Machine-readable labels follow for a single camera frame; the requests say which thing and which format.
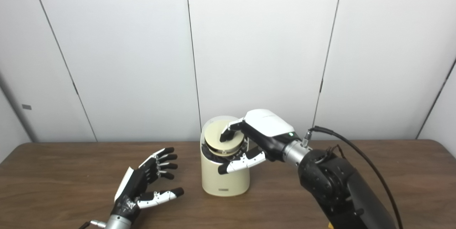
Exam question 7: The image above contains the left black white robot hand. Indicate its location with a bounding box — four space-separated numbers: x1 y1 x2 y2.
110 147 185 220

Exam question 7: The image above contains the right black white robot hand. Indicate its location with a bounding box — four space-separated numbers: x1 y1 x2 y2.
218 109 303 175

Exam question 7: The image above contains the round cream bin lid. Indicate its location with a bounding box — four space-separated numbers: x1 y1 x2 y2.
204 121 245 154

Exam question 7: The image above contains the cream-colored bin body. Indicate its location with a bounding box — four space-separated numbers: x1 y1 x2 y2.
200 115 250 197

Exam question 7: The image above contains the black bin liner bag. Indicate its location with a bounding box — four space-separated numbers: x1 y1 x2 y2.
201 142 249 163

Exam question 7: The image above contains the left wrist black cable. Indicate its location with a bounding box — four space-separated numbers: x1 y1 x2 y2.
78 220 107 229

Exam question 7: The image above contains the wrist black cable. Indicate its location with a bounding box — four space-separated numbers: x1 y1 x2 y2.
303 126 404 229
78 220 107 229

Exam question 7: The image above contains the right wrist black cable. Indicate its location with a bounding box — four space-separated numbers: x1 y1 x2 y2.
303 126 404 229

